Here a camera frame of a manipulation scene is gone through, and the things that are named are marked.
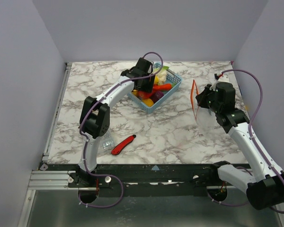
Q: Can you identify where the aluminium frame rail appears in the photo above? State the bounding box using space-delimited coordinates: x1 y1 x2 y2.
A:
27 62 73 190

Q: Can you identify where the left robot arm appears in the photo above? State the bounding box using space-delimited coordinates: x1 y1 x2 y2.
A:
78 58 154 187

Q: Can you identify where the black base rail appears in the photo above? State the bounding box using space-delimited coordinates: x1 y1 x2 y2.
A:
40 163 229 197

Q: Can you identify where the red utility knife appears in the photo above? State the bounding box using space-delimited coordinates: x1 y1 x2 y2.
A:
111 134 136 156

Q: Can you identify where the yellow lemon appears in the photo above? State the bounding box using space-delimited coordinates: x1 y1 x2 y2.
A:
154 76 159 85

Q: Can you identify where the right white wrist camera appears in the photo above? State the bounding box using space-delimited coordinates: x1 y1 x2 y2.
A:
210 73 230 91

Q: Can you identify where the red chili pepper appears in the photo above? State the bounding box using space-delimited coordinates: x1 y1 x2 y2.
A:
153 83 173 91

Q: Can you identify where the white cauliflower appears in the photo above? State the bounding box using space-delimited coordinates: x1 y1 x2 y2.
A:
156 66 169 85

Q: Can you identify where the purple cabbage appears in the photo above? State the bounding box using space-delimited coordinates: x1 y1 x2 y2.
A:
150 90 164 104

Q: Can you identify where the clear zip top bag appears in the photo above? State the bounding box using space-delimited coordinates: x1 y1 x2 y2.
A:
190 79 219 134

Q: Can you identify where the red apple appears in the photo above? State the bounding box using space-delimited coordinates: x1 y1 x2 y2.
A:
138 91 154 100

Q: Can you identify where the yellow orange potato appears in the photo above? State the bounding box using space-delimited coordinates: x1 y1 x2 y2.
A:
142 98 154 107

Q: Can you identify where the yellow bell pepper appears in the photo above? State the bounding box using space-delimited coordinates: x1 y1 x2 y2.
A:
132 89 138 96

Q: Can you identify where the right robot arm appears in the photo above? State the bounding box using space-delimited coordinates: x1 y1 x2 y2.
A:
196 82 284 210

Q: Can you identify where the blue plastic basket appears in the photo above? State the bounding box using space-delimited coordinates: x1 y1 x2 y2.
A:
128 66 182 114

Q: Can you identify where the clear plastic screw box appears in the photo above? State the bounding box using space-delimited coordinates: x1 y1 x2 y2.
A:
99 132 115 150

